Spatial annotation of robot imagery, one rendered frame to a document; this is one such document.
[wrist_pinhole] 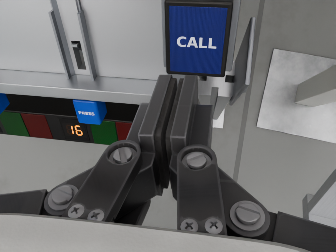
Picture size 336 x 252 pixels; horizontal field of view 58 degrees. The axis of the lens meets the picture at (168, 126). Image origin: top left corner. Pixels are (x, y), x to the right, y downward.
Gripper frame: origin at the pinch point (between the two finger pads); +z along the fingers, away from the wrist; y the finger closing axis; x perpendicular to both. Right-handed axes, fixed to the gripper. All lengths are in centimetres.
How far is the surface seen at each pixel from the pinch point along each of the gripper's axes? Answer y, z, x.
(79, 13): -9.3, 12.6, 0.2
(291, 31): 21, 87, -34
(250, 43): 3.5, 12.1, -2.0
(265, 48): 14, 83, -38
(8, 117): -22.1, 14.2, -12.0
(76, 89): -10.7, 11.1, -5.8
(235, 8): 2.3, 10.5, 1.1
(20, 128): -21.3, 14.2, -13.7
